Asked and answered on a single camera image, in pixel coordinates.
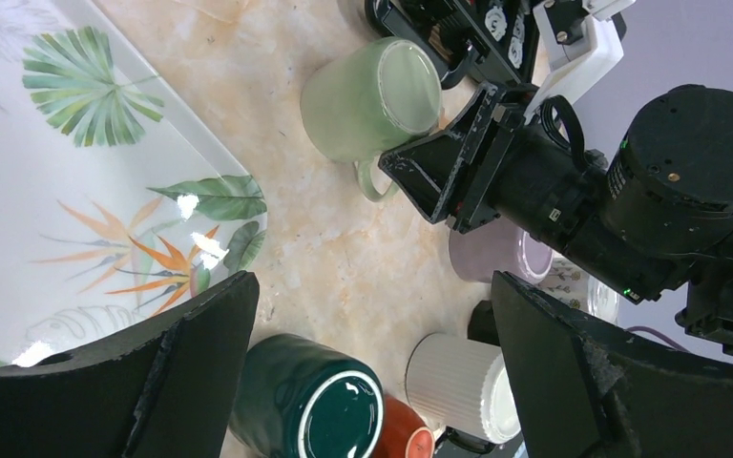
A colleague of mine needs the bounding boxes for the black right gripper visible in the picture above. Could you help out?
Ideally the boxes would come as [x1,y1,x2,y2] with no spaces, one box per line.
[378,83,683,303]

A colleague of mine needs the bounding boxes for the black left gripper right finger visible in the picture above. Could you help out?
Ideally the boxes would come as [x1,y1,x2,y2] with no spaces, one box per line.
[492,272,733,457]

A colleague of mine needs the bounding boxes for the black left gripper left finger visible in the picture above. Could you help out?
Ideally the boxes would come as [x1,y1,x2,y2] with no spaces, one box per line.
[0,271,260,457]

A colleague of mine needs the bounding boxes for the lilac purple mug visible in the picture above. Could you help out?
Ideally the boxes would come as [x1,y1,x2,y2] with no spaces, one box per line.
[449,218,554,284]

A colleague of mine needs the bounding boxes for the light green mug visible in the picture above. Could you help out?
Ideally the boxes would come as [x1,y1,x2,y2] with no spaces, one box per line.
[300,37,442,202]

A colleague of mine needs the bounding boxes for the white ribbed mug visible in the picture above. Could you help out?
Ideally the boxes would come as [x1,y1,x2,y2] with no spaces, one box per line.
[406,333,521,445]

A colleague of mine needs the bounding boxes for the dark green mug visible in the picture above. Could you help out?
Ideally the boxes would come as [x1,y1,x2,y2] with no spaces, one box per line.
[229,334,385,457]

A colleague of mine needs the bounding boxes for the small orange mug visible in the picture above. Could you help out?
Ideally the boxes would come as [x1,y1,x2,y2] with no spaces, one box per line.
[371,394,435,458]

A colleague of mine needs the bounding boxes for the clear floral glass jar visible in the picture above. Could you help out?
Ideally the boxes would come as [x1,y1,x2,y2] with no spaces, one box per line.
[537,255,620,324]

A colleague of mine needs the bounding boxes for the white floral tray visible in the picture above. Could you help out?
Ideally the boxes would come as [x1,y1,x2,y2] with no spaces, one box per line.
[0,1,267,366]

